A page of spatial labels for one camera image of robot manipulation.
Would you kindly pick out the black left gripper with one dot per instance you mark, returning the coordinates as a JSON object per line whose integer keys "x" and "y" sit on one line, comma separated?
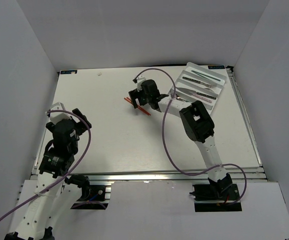
{"x": 81, "y": 125}

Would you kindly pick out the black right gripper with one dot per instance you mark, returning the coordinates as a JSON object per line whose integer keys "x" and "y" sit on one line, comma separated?
{"x": 135, "y": 94}

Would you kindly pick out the orange chopstick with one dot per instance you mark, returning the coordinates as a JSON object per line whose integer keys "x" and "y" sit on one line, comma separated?
{"x": 128, "y": 100}
{"x": 144, "y": 110}

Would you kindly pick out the knife with dark handle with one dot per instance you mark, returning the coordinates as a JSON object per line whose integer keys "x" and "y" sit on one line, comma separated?
{"x": 186, "y": 90}

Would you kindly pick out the knife with pink handle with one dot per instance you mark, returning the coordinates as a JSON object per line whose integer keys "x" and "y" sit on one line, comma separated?
{"x": 199, "y": 97}

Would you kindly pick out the fork with dark handle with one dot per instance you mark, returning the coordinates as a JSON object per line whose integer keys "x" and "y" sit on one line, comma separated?
{"x": 195, "y": 81}

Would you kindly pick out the green chopstick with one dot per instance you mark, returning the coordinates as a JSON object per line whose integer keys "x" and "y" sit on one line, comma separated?
{"x": 203, "y": 75}
{"x": 214, "y": 77}

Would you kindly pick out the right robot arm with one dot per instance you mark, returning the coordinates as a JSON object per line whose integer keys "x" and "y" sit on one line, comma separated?
{"x": 197, "y": 123}

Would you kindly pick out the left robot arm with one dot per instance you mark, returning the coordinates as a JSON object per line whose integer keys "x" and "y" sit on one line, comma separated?
{"x": 55, "y": 190}

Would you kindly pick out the white divided cutlery tray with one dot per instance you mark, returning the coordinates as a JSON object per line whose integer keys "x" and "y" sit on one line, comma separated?
{"x": 179, "y": 82}

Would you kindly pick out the blue label sticker right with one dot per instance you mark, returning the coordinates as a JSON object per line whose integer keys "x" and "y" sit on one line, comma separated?
{"x": 216, "y": 67}

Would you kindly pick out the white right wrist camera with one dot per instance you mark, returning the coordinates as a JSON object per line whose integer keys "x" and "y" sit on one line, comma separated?
{"x": 139, "y": 81}

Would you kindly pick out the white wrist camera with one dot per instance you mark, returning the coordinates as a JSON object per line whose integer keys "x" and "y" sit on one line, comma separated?
{"x": 57, "y": 113}
{"x": 139, "y": 81}

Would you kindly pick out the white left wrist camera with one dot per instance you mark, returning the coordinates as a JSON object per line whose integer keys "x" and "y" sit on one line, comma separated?
{"x": 57, "y": 113}

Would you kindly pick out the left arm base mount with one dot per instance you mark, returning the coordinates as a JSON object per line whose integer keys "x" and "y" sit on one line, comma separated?
{"x": 91, "y": 196}

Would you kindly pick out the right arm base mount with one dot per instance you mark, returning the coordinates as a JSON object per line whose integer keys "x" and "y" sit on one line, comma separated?
{"x": 206, "y": 199}

